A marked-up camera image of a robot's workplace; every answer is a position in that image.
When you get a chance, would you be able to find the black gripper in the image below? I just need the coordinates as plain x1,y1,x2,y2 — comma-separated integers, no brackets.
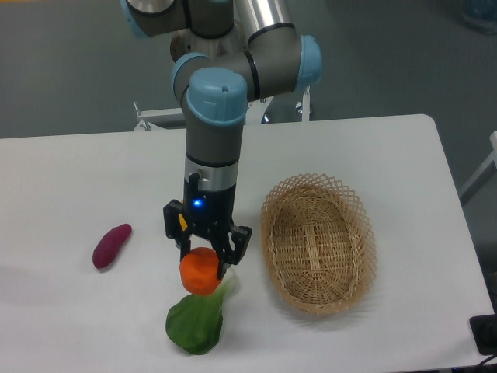
163,173,252,280

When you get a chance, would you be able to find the woven wicker basket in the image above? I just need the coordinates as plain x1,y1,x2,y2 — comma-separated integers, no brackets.
260,173,377,315

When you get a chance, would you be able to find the green bok choy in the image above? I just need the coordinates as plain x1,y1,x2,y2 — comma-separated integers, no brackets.
165,269,238,355

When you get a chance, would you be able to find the white frame at right edge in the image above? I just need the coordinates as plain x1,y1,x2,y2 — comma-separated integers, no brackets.
458,131,496,206

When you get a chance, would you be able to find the purple sweet potato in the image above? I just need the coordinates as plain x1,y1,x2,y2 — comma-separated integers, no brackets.
92,223,132,270

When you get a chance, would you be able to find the orange fruit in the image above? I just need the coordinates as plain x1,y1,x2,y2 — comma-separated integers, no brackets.
179,247,221,296

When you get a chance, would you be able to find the blue translucent object top right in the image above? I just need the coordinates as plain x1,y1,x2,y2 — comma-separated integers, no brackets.
460,0,496,35

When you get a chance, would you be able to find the black device at table edge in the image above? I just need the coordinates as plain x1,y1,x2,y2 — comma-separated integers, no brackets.
469,315,496,356

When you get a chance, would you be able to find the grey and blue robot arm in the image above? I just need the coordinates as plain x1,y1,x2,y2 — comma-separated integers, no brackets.
121,1,323,278

